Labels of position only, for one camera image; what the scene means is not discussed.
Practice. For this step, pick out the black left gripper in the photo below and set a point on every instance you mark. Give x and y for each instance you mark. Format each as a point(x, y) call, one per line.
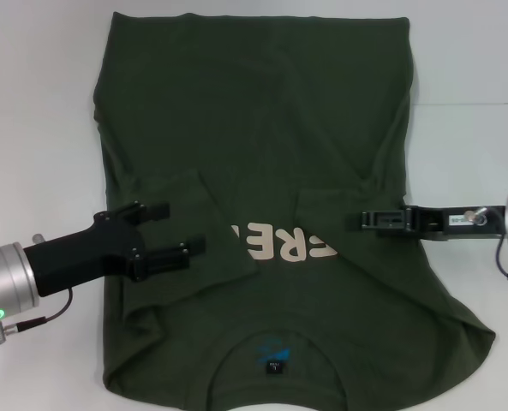
point(82, 252)

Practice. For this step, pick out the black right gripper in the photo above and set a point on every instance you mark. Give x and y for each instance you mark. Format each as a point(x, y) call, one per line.
point(433, 222)

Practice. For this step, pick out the dark green FREE t-shirt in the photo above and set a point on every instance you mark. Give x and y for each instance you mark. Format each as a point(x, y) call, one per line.
point(253, 128)

